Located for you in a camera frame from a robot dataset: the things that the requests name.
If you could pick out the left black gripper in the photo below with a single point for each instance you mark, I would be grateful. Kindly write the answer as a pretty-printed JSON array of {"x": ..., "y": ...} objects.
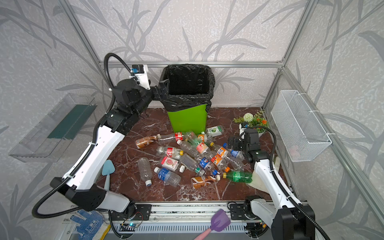
[{"x": 155, "y": 91}]

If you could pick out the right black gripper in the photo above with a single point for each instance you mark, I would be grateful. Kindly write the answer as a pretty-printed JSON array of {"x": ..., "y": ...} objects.
[{"x": 235, "y": 143}]

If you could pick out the green bottle orange cap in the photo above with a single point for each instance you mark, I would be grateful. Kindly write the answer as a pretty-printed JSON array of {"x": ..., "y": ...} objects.
[{"x": 239, "y": 177}]

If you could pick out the brown tea bottle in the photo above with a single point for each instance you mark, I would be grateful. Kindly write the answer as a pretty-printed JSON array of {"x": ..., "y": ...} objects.
[{"x": 145, "y": 141}]

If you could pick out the green sprite bottle yellow cap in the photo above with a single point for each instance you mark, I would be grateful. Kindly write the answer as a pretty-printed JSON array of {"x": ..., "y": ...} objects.
[{"x": 200, "y": 146}]

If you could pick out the red label clear bottle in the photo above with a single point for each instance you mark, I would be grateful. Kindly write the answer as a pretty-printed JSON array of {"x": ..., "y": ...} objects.
[{"x": 169, "y": 152}]

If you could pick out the blue label water bottle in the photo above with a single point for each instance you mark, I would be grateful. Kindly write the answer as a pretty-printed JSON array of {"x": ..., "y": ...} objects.
[{"x": 167, "y": 176}]

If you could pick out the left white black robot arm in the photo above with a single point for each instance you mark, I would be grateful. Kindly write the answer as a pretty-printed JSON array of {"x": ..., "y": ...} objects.
[{"x": 79, "y": 184}]

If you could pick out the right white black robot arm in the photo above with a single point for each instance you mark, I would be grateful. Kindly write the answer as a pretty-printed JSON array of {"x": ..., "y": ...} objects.
[{"x": 288, "y": 218}]

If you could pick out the orange label bottle near bin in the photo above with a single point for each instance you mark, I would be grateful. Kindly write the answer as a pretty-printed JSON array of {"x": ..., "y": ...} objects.
[{"x": 205, "y": 138}]

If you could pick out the black bin liner bag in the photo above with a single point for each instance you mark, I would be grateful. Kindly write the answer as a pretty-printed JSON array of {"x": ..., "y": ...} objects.
[{"x": 186, "y": 86}]

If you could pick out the coca cola bottle near bin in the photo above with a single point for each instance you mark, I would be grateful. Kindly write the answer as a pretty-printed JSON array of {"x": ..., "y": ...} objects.
[{"x": 174, "y": 137}]

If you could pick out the green plastic trash bin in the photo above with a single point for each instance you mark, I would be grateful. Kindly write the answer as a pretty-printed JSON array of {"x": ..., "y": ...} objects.
[{"x": 189, "y": 120}]

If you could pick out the clear bottle blue cap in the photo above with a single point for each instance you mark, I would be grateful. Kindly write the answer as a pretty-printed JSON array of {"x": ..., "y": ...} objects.
[{"x": 236, "y": 154}]

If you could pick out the white pot artificial flowers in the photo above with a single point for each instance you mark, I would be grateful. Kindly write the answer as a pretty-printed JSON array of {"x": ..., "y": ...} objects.
[{"x": 252, "y": 120}]

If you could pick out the orange fanta label bottle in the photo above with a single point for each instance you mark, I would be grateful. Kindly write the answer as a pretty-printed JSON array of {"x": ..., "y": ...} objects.
[{"x": 223, "y": 153}]

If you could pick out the lime label square bottle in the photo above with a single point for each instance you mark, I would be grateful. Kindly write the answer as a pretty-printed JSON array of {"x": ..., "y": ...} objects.
[{"x": 215, "y": 131}]

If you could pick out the pepsi blue label bottle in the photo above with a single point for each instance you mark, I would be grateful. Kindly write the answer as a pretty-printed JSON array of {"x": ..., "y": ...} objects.
[{"x": 208, "y": 167}]

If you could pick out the long clear bottle white cap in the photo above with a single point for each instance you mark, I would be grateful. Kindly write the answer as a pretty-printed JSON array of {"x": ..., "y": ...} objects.
[{"x": 190, "y": 150}]

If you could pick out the clear bottle green cap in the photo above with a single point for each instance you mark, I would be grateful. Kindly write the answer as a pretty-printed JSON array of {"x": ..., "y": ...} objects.
[{"x": 192, "y": 165}]

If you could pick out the crushed brown label bottle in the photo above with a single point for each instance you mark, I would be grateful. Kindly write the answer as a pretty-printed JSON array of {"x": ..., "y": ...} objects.
[{"x": 202, "y": 181}]

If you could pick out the teal plastic spatula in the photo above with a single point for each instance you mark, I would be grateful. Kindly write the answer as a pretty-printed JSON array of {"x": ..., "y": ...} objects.
[{"x": 108, "y": 169}]

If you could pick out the pink guava label bottle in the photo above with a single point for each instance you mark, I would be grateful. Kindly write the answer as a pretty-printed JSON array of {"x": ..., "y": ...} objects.
[{"x": 170, "y": 164}]

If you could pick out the purple plastic scoop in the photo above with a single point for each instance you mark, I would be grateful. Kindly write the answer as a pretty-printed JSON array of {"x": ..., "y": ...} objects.
[{"x": 219, "y": 222}]

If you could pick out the green circuit board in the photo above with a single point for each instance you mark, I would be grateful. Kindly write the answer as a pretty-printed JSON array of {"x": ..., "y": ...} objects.
[{"x": 130, "y": 226}]

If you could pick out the blue white work glove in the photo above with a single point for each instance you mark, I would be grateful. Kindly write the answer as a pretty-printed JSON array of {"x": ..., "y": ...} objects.
[{"x": 90, "y": 225}]

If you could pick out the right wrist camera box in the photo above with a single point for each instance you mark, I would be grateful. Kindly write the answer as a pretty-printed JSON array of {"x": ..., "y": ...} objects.
[{"x": 242, "y": 127}]

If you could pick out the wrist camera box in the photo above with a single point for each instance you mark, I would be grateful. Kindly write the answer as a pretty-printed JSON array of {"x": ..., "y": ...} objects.
[
  {"x": 242, "y": 127},
  {"x": 140, "y": 74}
]

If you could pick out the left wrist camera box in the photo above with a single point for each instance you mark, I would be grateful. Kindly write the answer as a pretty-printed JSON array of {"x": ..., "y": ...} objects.
[{"x": 140, "y": 74}]

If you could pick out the white wire mesh basket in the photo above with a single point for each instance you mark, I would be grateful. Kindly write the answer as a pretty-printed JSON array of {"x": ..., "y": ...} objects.
[{"x": 301, "y": 132}]

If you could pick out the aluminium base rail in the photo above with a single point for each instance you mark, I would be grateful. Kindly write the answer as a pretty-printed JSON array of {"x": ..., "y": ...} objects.
[{"x": 187, "y": 217}]

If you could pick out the clear acrylic wall shelf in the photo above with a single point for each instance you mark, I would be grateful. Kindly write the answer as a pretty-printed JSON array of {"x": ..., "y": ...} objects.
[{"x": 49, "y": 139}]

